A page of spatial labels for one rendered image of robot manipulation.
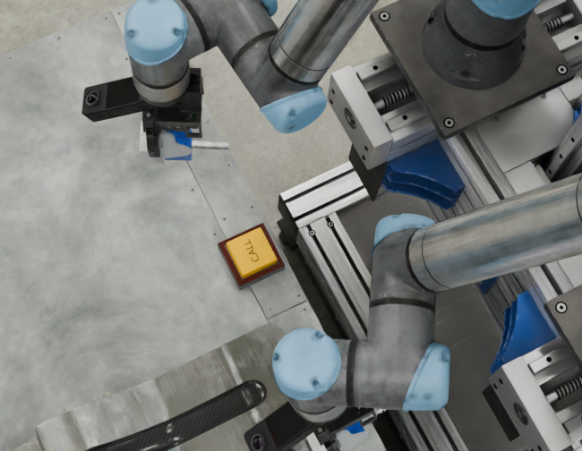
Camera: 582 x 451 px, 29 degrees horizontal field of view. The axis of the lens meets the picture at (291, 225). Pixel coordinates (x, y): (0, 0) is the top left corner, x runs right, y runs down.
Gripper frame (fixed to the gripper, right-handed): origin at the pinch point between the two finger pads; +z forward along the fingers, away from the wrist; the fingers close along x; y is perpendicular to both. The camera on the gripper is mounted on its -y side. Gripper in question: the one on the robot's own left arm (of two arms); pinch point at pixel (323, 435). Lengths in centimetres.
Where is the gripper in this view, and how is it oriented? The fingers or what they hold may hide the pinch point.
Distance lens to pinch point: 156.7
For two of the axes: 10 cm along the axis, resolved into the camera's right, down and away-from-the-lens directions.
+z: 1.4, 3.8, 9.1
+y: 8.9, -4.6, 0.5
